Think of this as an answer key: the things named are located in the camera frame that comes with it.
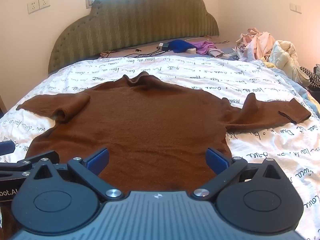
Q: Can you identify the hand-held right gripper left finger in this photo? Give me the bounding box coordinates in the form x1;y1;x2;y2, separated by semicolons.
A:
26;148;125;202

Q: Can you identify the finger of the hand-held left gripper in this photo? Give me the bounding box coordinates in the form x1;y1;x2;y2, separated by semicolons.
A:
0;141;15;155
0;151;60;179

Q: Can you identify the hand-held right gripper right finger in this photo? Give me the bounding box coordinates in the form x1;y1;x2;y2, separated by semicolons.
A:
192;148;287;202

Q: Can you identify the brown sweater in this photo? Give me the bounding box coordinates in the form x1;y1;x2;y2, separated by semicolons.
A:
16;71;312;193

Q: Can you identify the pile of pink clothes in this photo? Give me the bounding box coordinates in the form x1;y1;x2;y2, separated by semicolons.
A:
236;28;277;63

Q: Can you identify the white script-printed blanket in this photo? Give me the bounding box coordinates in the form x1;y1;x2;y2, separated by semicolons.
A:
0;54;320;239

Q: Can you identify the yellow cloth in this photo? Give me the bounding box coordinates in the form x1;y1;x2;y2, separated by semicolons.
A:
260;57;277;69

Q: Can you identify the light blue sheet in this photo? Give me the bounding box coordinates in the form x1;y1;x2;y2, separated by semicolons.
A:
271;69;320;117

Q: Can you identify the purple cloth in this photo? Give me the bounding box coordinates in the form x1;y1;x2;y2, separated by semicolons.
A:
194;41;218;55

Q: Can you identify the blue cloth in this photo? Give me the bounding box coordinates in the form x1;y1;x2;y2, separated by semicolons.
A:
167;39;198;54

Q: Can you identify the lavender bed sheet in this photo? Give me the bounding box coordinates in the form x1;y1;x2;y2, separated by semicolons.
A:
99;38;242;61

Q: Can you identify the cream quilted jacket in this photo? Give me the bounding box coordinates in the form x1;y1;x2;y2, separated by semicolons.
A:
269;40;313;84

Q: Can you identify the black white striped cloth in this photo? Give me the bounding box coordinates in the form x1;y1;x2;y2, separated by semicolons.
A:
299;66;320;88

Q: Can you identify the green padded headboard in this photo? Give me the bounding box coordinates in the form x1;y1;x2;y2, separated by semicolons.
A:
48;0;220;75

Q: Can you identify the black cable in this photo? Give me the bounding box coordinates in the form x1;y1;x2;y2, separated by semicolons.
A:
119;47;167;58

